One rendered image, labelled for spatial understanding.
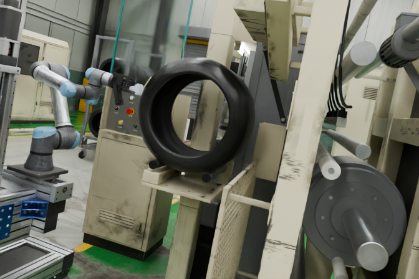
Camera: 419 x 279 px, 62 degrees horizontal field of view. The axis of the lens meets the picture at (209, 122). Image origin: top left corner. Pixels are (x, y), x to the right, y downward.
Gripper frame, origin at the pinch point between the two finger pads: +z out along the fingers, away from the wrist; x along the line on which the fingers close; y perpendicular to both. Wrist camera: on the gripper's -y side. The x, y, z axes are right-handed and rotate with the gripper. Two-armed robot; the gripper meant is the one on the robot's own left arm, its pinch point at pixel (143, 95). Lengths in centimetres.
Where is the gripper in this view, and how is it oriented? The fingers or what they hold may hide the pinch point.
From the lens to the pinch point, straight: 188.9
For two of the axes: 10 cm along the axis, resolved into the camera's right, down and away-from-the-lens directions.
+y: 3.0, -9.5, -0.9
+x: 2.6, -0.1, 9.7
